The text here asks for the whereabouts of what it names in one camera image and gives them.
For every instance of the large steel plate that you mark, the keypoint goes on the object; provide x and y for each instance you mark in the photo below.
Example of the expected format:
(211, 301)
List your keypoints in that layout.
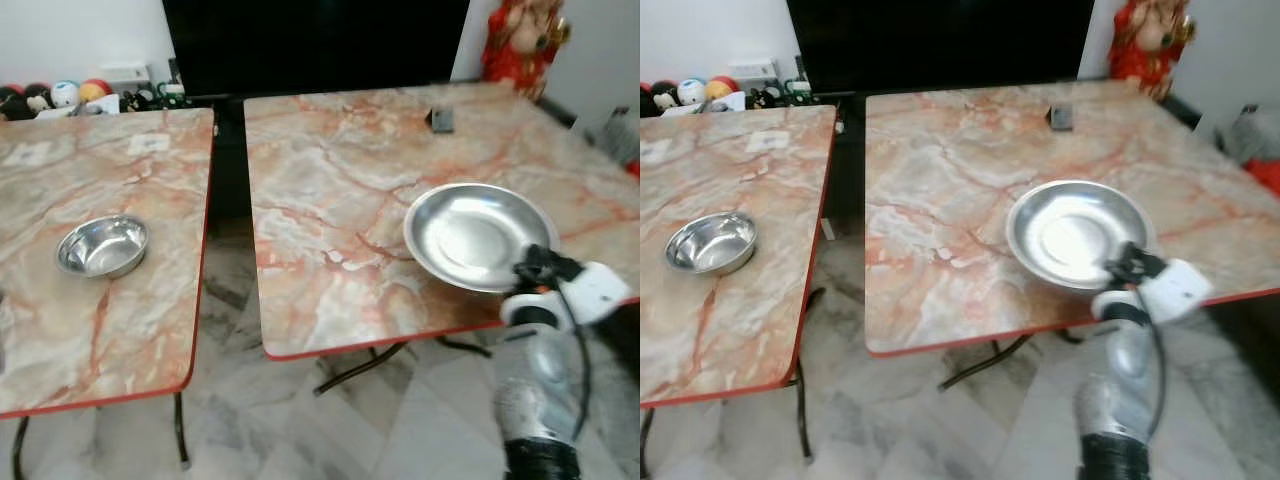
(1070, 232)
(470, 235)

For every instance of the narrow marble-top folding table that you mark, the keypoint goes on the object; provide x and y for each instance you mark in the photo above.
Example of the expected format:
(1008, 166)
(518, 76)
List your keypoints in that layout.
(110, 320)
(720, 320)

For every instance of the small black box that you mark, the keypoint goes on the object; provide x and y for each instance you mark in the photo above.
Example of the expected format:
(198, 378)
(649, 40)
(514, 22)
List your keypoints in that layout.
(1062, 117)
(442, 120)

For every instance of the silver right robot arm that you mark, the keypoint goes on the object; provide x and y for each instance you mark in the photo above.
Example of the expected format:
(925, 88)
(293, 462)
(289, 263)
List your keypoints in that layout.
(535, 385)
(1110, 400)

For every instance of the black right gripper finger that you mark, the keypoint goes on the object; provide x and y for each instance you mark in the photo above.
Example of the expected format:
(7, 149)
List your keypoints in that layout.
(1128, 252)
(527, 279)
(534, 256)
(1119, 275)

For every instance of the white power strip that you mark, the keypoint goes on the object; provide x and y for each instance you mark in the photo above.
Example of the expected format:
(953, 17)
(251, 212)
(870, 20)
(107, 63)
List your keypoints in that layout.
(125, 75)
(753, 71)

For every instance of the wide marble-top folding table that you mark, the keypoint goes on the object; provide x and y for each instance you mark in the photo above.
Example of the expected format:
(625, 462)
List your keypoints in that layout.
(330, 200)
(950, 200)

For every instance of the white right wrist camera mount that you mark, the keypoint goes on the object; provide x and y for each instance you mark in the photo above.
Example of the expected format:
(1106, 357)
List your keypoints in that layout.
(600, 292)
(1180, 290)

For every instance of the white and blue toy ball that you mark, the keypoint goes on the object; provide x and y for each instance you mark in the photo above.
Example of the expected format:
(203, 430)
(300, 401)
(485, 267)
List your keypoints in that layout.
(64, 94)
(691, 91)

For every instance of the small steel bowl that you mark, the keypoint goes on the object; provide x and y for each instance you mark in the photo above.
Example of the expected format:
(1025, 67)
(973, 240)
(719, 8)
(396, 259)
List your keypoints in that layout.
(711, 244)
(102, 247)

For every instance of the red robed figurine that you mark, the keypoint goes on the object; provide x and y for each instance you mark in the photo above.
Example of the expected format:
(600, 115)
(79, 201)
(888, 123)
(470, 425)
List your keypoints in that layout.
(520, 55)
(1150, 52)

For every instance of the orange and red toy ball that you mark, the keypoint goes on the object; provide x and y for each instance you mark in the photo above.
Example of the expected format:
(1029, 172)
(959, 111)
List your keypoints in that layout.
(95, 90)
(722, 87)

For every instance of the black television screen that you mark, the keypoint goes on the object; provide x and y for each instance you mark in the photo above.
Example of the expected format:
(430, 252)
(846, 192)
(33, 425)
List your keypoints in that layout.
(940, 42)
(315, 45)

